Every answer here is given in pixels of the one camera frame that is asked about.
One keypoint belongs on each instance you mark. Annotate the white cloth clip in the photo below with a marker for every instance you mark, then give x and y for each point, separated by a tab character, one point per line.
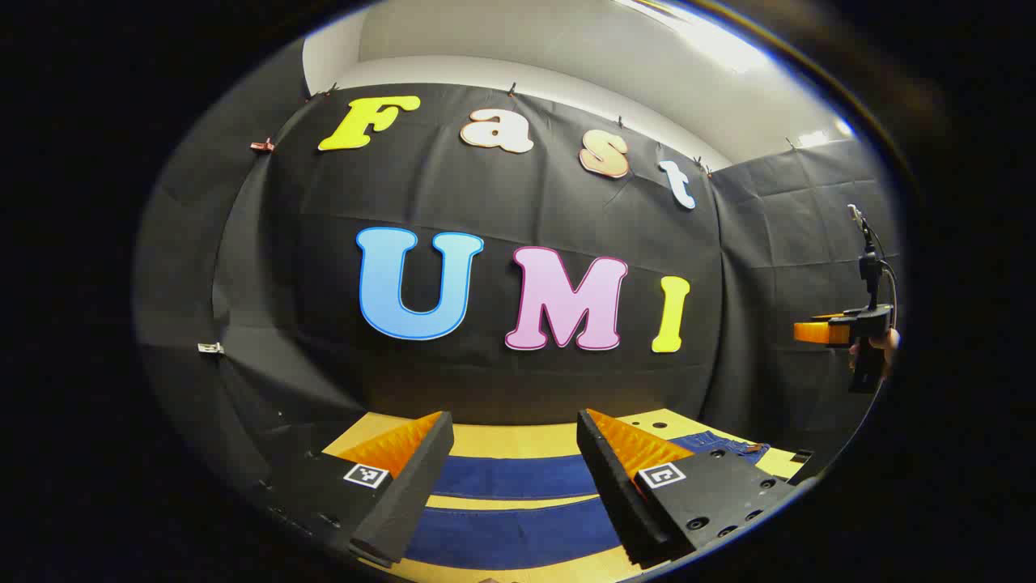
210	348

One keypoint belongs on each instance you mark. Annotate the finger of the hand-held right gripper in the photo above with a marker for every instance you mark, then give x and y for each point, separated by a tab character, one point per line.
812	331

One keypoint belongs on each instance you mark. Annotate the red cloth clip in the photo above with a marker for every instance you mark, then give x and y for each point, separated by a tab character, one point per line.
261	146

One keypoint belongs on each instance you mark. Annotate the black backdrop cloth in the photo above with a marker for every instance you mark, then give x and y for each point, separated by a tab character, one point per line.
486	194

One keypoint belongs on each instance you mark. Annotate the blue denim jeans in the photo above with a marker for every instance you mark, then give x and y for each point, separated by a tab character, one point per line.
518	478

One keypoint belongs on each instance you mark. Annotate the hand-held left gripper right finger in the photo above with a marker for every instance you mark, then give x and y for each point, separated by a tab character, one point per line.
615	494

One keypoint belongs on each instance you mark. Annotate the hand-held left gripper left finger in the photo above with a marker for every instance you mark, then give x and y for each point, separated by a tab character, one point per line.
421	486

